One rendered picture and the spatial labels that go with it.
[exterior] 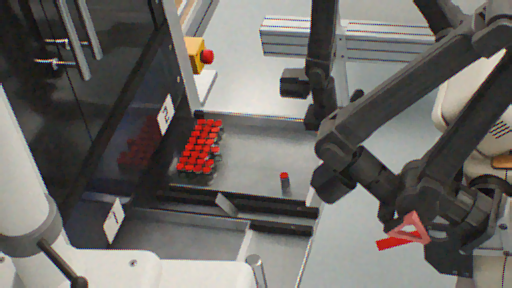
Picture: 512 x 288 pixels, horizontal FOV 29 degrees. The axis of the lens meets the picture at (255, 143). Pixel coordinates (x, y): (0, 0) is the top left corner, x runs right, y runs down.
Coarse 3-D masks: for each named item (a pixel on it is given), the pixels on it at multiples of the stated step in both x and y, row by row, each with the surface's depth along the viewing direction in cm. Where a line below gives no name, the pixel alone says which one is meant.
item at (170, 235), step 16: (128, 208) 236; (144, 208) 235; (128, 224) 237; (144, 224) 236; (160, 224) 235; (176, 224) 234; (192, 224) 234; (208, 224) 232; (224, 224) 230; (240, 224) 229; (128, 240) 233; (144, 240) 232; (160, 240) 232; (176, 240) 231; (192, 240) 230; (208, 240) 229; (224, 240) 229; (240, 240) 228; (160, 256) 228; (176, 256) 227; (192, 256) 227; (208, 256) 226; (224, 256) 225; (240, 256) 222
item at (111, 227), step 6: (114, 204) 219; (120, 204) 222; (114, 210) 219; (120, 210) 222; (108, 216) 216; (114, 216) 219; (120, 216) 222; (108, 222) 216; (114, 222) 219; (120, 222) 222; (108, 228) 217; (114, 228) 220; (108, 234) 217; (114, 234) 220; (108, 240) 218
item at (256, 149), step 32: (224, 128) 256; (256, 128) 254; (288, 128) 252; (224, 160) 247; (256, 160) 246; (288, 160) 244; (320, 160) 239; (192, 192) 239; (224, 192) 236; (256, 192) 238; (288, 192) 236
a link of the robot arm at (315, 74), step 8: (288, 72) 231; (296, 72) 230; (304, 72) 230; (312, 72) 223; (320, 72) 222; (280, 80) 231; (288, 80) 230; (296, 80) 230; (304, 80) 228; (312, 80) 224; (320, 80) 224; (280, 88) 232; (288, 88) 231; (296, 88) 230; (288, 96) 232; (296, 96) 232; (304, 96) 232
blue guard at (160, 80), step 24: (168, 48) 240; (168, 72) 241; (144, 96) 229; (120, 120) 218; (144, 120) 230; (120, 144) 219; (144, 144) 231; (96, 168) 209; (120, 168) 220; (96, 192) 210; (120, 192) 221; (72, 216) 201; (96, 216) 211; (72, 240) 202; (96, 240) 212
